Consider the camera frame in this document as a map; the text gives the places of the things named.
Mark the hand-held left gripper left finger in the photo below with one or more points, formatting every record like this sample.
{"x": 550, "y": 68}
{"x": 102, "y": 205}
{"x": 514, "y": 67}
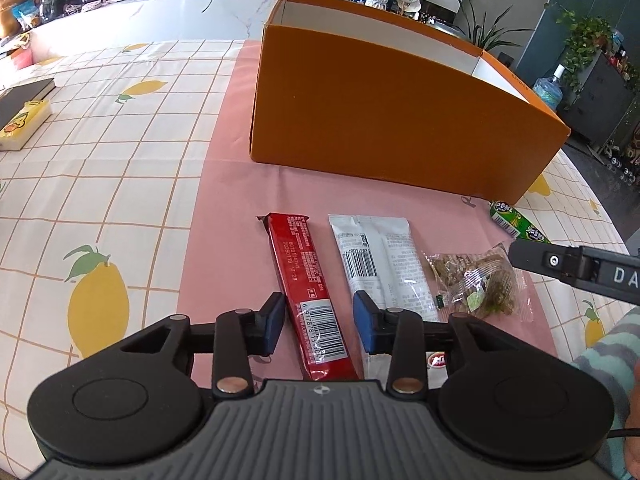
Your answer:
{"x": 272, "y": 325}

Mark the red snack bar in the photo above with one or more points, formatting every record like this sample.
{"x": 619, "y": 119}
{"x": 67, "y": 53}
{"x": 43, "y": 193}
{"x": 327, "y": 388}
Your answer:
{"x": 300, "y": 270}

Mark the yellow duck print box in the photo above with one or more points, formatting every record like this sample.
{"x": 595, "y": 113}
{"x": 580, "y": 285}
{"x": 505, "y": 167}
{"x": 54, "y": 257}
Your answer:
{"x": 22, "y": 125}

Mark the lemon print checked tablecloth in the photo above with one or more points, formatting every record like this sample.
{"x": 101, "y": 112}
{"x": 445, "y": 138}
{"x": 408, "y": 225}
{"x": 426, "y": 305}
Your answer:
{"x": 100, "y": 160}

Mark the pink and white carton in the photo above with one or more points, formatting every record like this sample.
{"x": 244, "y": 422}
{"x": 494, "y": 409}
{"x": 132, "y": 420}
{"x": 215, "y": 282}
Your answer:
{"x": 17, "y": 55}

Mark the clear packet of brown biscuits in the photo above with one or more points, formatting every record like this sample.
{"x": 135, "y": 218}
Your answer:
{"x": 480, "y": 281}

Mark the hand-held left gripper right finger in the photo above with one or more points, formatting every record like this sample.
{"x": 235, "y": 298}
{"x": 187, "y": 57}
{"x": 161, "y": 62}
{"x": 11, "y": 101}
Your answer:
{"x": 365, "y": 325}

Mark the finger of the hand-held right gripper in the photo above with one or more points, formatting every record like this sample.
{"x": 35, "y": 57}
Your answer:
{"x": 540, "y": 256}

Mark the blue snack bag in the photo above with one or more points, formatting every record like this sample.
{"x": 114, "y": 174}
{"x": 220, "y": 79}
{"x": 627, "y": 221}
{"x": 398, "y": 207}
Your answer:
{"x": 27, "y": 15}

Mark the white snack packet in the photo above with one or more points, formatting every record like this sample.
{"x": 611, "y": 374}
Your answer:
{"x": 380, "y": 255}

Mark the orange cardboard box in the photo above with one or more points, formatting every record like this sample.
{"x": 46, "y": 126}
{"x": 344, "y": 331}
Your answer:
{"x": 375, "y": 110}

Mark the pink table mat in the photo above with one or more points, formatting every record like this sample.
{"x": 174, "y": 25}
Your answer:
{"x": 225, "y": 210}

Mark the black notebook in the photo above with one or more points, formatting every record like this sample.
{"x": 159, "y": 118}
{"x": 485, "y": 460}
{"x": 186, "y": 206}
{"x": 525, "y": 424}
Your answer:
{"x": 25, "y": 97}

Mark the green sausage packet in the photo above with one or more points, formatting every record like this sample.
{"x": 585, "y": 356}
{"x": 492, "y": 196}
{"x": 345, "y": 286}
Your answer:
{"x": 515, "y": 220}

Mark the person's right forearm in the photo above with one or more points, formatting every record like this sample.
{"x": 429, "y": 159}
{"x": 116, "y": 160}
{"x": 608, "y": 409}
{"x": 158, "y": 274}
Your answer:
{"x": 610, "y": 355}

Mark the grey storage cabinet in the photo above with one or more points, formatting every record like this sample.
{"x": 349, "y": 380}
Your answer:
{"x": 600, "y": 95}

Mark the trailing ivy plant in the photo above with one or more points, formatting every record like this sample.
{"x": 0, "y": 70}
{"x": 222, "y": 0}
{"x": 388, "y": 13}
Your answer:
{"x": 582, "y": 37}

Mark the blue water jug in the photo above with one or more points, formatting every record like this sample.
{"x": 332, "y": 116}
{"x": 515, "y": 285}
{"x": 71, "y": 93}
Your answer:
{"x": 549, "y": 91}

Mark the white marble media console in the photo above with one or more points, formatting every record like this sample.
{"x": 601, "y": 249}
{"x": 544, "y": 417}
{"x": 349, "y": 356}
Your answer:
{"x": 150, "y": 17}

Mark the brown gourd vase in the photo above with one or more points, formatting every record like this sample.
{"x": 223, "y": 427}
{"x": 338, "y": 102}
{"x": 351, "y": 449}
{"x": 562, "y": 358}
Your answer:
{"x": 9, "y": 15}

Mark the long-leaf potted plant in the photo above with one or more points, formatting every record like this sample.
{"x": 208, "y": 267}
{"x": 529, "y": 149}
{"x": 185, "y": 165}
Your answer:
{"x": 487, "y": 30}

